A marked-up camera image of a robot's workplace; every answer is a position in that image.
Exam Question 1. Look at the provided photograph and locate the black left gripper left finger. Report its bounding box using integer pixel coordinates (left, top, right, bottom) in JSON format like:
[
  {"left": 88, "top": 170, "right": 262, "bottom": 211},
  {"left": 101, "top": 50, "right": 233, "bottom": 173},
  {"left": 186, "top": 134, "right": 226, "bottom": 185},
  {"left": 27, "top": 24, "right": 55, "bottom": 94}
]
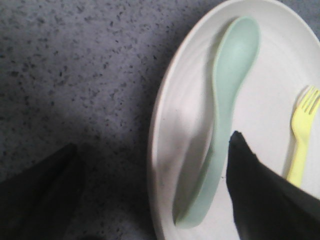
[{"left": 0, "top": 144, "right": 85, "bottom": 240}]

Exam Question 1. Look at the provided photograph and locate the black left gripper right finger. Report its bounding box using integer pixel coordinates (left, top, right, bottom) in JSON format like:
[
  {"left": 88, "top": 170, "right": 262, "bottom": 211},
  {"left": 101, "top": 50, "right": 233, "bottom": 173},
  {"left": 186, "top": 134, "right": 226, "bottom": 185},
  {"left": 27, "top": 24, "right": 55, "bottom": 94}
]
[{"left": 226, "top": 131, "right": 320, "bottom": 240}]

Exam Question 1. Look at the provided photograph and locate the yellow plastic fork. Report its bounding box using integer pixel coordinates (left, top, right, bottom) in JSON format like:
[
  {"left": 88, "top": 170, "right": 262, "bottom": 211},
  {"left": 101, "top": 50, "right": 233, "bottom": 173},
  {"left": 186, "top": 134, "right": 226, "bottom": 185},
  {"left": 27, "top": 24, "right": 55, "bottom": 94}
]
[{"left": 286, "top": 86, "right": 320, "bottom": 187}]

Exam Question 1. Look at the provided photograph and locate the beige round plate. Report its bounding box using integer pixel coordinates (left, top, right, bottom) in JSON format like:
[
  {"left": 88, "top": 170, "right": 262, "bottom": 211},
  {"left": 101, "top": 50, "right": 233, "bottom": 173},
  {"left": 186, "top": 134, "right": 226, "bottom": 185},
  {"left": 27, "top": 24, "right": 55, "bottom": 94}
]
[{"left": 147, "top": 0, "right": 320, "bottom": 240}]

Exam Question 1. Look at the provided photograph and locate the mint green plastic spoon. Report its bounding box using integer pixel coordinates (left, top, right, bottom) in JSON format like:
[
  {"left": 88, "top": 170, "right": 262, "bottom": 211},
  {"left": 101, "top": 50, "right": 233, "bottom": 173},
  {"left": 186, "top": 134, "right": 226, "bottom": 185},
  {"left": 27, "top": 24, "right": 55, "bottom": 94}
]
[{"left": 174, "top": 16, "right": 261, "bottom": 229}]

